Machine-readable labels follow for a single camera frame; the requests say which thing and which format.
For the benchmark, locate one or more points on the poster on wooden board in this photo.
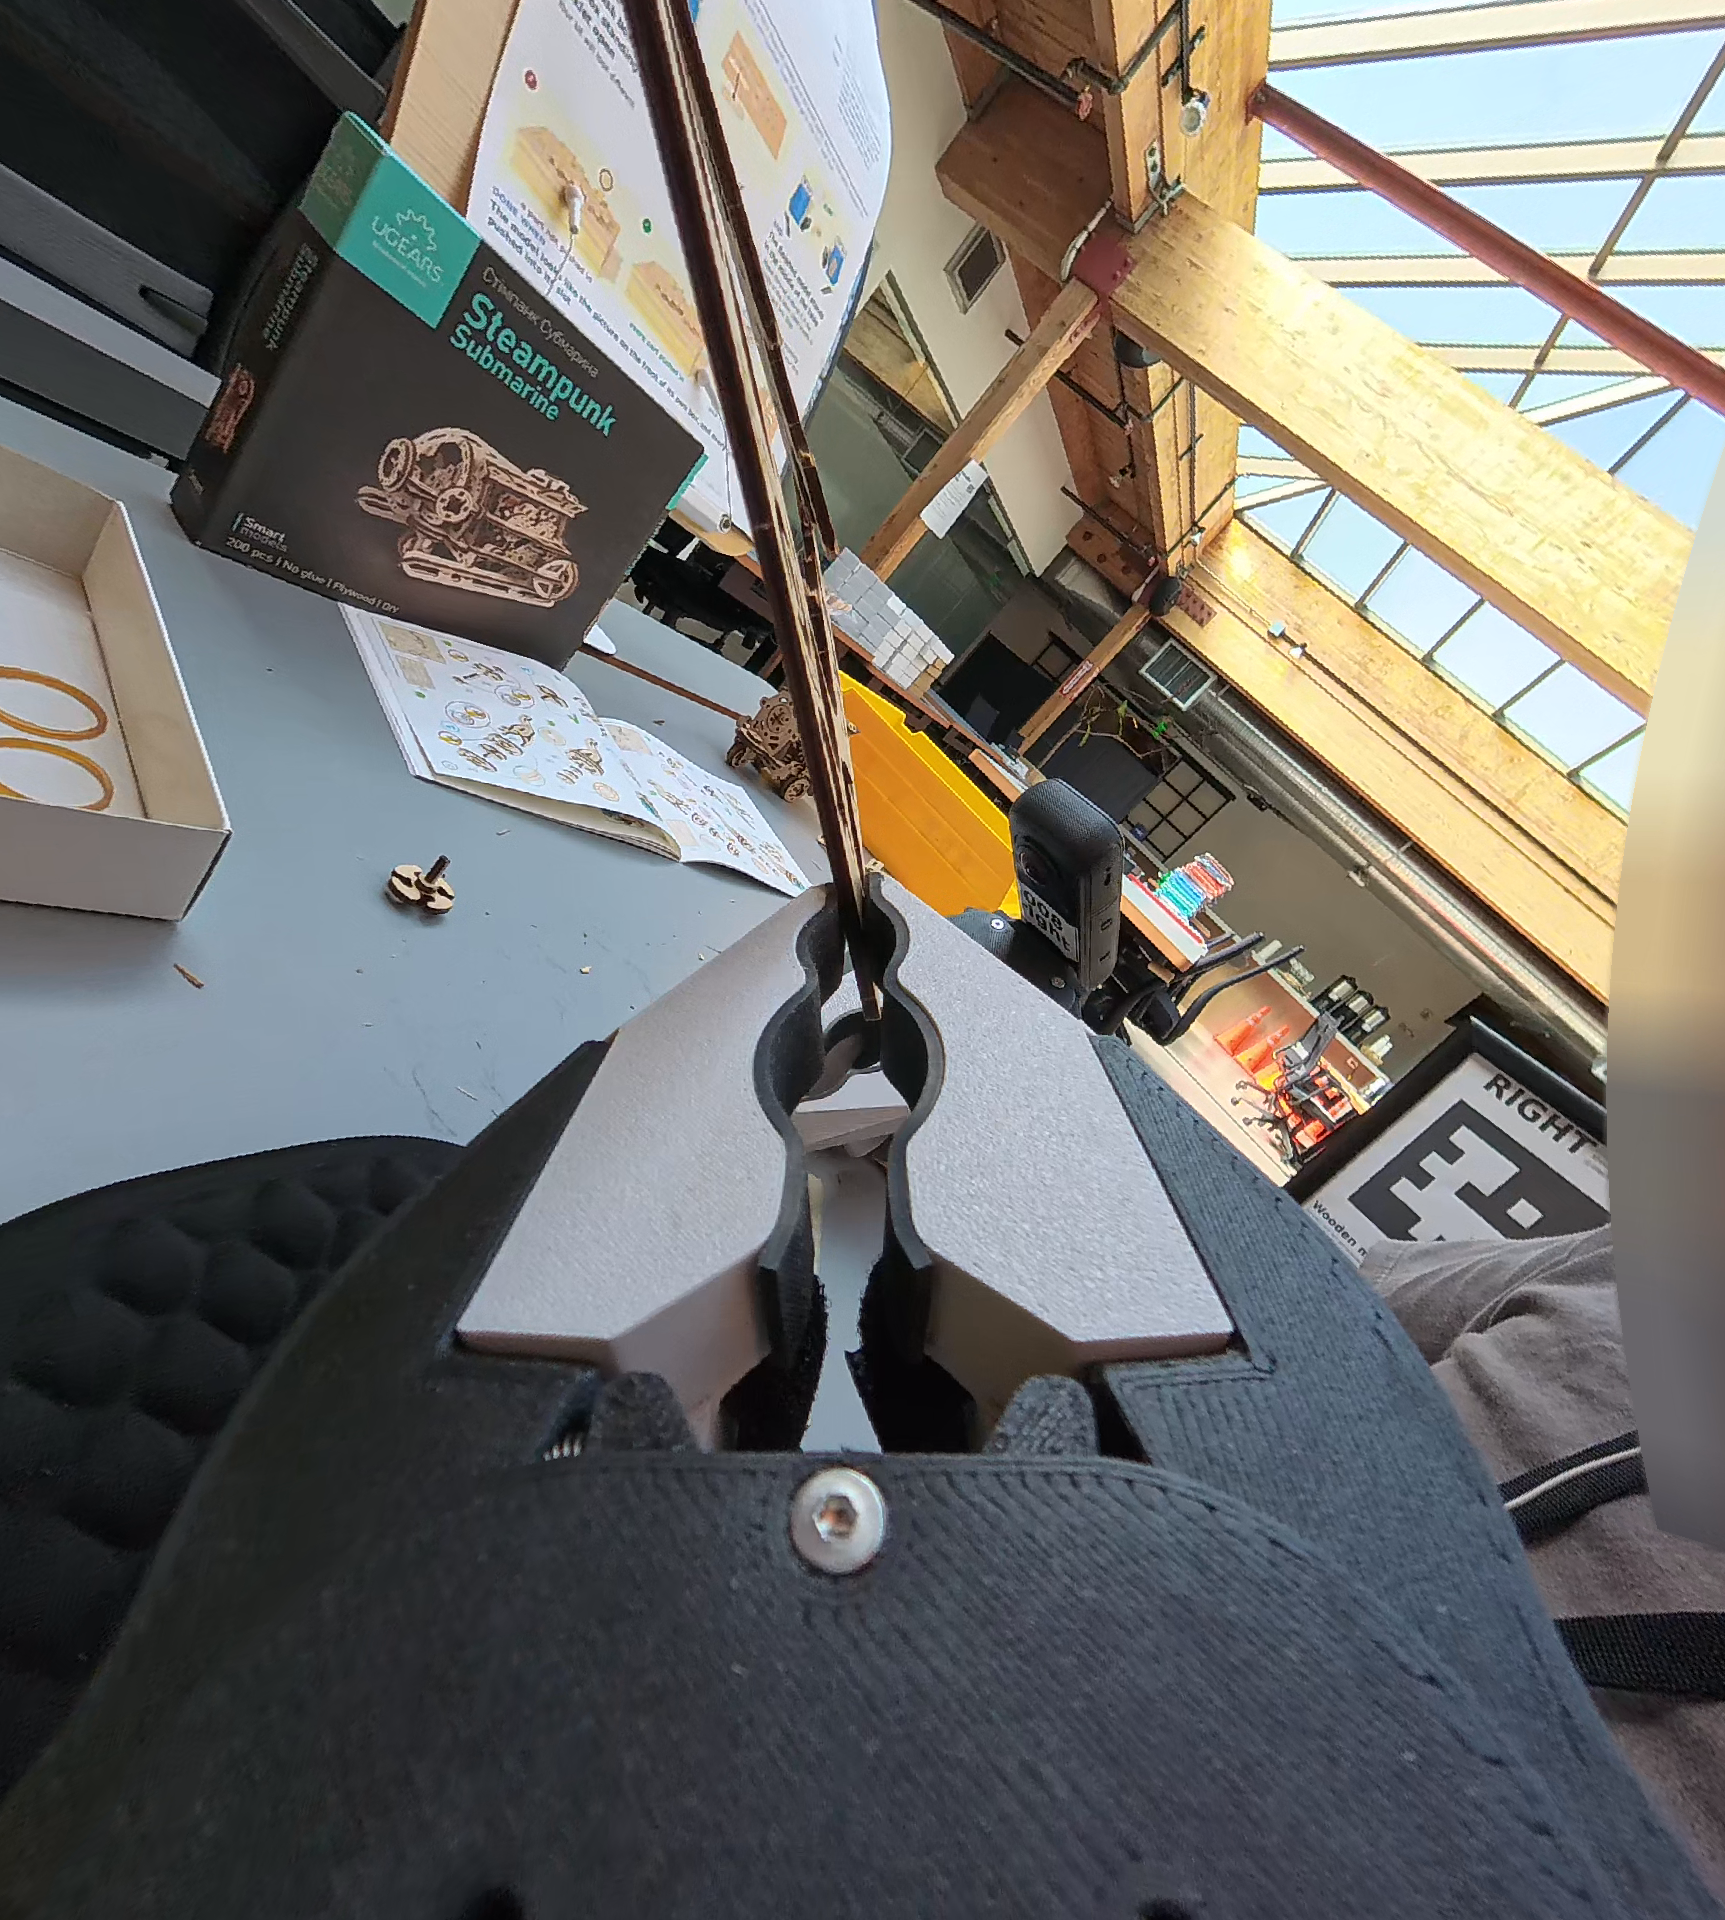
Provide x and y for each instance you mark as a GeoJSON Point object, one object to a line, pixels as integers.
{"type": "Point", "coordinates": [803, 151]}

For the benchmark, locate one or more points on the laser-cut wooden parts sheet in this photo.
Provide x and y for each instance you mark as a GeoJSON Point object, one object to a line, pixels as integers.
{"type": "Point", "coordinates": [756, 451]}

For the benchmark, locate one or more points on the silver ventilation duct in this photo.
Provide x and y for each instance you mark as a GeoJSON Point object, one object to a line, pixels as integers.
{"type": "Point", "coordinates": [1402, 885]}

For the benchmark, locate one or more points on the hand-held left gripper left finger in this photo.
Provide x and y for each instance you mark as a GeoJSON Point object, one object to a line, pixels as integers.
{"type": "Point", "coordinates": [637, 1200]}

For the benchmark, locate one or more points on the black model kit box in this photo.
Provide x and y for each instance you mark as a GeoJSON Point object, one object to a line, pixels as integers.
{"type": "Point", "coordinates": [396, 451]}

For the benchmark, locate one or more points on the stack of small white boxes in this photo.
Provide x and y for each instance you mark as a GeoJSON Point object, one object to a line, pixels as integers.
{"type": "Point", "coordinates": [893, 630]}

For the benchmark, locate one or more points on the yellow plastic bin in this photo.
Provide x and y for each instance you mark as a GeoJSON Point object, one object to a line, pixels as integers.
{"type": "Point", "coordinates": [924, 811]}

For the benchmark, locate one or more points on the white cardboard tray box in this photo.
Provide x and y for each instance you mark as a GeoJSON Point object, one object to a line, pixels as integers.
{"type": "Point", "coordinates": [127, 854]}

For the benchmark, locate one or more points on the illustrated instruction booklet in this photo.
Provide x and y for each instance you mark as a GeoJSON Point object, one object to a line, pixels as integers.
{"type": "Point", "coordinates": [503, 720]}

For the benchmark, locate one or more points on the group of tan rubber bands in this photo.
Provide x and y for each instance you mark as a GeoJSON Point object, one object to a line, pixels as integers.
{"type": "Point", "coordinates": [36, 675]}

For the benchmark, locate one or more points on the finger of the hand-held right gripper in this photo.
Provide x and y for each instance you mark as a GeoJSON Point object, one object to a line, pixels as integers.
{"type": "Point", "coordinates": [855, 1122]}

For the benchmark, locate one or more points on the black quilted wrist rest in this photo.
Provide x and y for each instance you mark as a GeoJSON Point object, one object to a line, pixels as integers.
{"type": "Point", "coordinates": [82, 1351]}

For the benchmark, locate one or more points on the wall air vent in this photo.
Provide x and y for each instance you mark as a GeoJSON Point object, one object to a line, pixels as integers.
{"type": "Point", "coordinates": [1178, 675]}

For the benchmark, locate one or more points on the row of black office chairs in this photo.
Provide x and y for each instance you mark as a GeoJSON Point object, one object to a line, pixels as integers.
{"type": "Point", "coordinates": [1297, 1051]}

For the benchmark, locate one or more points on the row of colourful bottles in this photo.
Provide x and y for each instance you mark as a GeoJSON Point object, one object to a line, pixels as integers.
{"type": "Point", "coordinates": [1194, 888]}

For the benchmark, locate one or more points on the framed black white marker sign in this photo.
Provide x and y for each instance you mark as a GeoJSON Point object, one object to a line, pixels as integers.
{"type": "Point", "coordinates": [1478, 1170]}

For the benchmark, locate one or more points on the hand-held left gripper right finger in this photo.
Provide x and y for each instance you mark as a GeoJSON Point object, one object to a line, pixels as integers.
{"type": "Point", "coordinates": [1057, 1200]}

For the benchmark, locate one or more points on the assembled wooden gear model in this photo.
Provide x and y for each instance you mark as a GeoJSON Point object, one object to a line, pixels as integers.
{"type": "Point", "coordinates": [774, 750]}

